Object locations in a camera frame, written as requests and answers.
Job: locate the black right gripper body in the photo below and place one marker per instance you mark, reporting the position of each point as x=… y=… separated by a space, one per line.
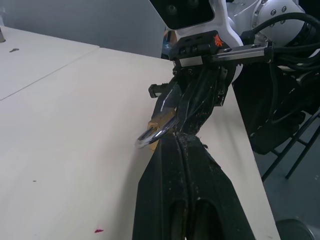
x=195 y=47

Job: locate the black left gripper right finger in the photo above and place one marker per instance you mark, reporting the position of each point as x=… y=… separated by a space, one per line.
x=215 y=200

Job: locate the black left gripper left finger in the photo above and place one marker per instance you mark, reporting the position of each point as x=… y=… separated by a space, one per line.
x=160 y=190

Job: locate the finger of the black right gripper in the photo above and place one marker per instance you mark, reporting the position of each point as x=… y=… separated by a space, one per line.
x=200 y=100
x=170 y=100

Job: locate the brass padlock with silver shackle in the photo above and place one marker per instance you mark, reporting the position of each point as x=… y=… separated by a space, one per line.
x=154 y=125

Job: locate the black folding chair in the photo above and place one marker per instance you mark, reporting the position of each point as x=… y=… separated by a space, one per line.
x=265 y=105
x=295 y=147

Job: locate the pink paper scrap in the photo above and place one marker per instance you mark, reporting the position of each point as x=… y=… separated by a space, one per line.
x=98 y=230

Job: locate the grey round robot part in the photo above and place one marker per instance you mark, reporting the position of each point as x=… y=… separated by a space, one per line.
x=295 y=230

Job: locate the small grey metal piece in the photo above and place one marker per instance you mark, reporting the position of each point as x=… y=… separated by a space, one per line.
x=14 y=50

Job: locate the grey object at table edge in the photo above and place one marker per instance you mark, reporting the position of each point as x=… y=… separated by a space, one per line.
x=2 y=35

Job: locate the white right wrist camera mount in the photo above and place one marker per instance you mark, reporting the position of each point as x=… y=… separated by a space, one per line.
x=222 y=20

